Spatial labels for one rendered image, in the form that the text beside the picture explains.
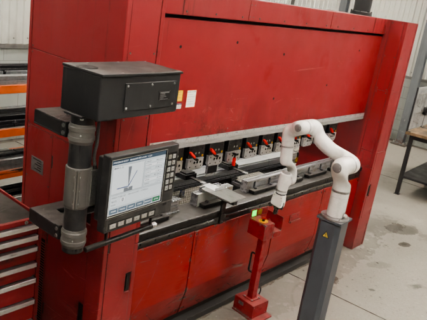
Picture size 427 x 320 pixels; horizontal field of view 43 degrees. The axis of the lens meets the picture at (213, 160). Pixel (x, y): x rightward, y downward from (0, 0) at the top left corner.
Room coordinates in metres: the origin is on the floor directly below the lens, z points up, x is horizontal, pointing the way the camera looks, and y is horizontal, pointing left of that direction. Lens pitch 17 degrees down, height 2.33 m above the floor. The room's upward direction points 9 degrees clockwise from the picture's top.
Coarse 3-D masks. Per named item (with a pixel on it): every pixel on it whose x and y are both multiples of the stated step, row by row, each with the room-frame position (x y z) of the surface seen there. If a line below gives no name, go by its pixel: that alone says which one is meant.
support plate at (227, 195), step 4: (224, 188) 3.65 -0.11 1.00; (208, 192) 3.53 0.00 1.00; (212, 192) 3.53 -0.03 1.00; (216, 192) 3.54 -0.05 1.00; (220, 192) 3.55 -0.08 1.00; (224, 192) 3.56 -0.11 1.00; (228, 192) 3.58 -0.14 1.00; (232, 192) 3.59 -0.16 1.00; (216, 196) 3.48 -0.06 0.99; (220, 196) 3.48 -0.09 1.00; (224, 196) 3.49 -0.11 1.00; (228, 196) 3.50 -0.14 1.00; (232, 196) 3.51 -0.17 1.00; (236, 196) 3.53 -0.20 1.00; (240, 196) 3.54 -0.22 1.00; (244, 196) 3.55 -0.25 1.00; (224, 200) 3.43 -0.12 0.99; (228, 200) 3.43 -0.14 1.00; (232, 200) 3.44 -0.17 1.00; (236, 200) 3.46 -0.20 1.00
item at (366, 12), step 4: (356, 0) 5.15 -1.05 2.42; (360, 0) 5.12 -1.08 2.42; (364, 0) 5.11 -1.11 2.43; (368, 0) 5.11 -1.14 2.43; (372, 0) 5.15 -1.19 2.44; (356, 4) 5.14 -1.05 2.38; (360, 4) 5.12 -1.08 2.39; (364, 4) 5.11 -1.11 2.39; (368, 4) 5.11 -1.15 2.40; (356, 8) 5.13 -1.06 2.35; (360, 8) 5.11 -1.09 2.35; (364, 8) 5.11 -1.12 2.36; (368, 8) 5.12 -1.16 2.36; (352, 12) 5.14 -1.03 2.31; (356, 12) 5.10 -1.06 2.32; (360, 12) 5.09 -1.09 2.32; (364, 12) 5.09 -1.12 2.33; (368, 12) 5.10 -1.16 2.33
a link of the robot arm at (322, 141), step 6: (312, 120) 3.68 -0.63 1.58; (312, 126) 3.63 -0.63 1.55; (318, 126) 3.66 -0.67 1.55; (312, 132) 3.65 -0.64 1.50; (318, 132) 3.61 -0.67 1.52; (324, 132) 3.60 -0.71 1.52; (318, 138) 3.55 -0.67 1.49; (324, 138) 3.54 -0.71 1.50; (318, 144) 3.54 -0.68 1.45; (324, 144) 3.51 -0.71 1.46; (330, 144) 3.51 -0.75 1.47; (324, 150) 3.51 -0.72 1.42; (330, 150) 3.49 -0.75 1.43; (336, 150) 3.49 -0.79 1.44; (342, 150) 3.50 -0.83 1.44; (330, 156) 3.50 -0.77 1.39; (336, 156) 3.50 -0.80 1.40; (342, 156) 3.49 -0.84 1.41; (348, 156) 3.45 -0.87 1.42; (354, 156) 3.47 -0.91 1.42
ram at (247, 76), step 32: (192, 32) 3.30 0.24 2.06; (224, 32) 3.53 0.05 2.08; (256, 32) 3.78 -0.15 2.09; (288, 32) 4.08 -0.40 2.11; (320, 32) 4.42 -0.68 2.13; (160, 64) 3.13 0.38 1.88; (192, 64) 3.33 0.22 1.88; (224, 64) 3.57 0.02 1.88; (256, 64) 3.83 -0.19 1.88; (288, 64) 4.14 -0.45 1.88; (320, 64) 4.50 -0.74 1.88; (352, 64) 4.92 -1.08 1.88; (224, 96) 3.60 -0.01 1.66; (256, 96) 3.88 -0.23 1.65; (288, 96) 4.21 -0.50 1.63; (320, 96) 4.58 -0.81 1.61; (352, 96) 5.03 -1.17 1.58; (160, 128) 3.17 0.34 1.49; (192, 128) 3.39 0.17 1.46; (224, 128) 3.65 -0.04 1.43
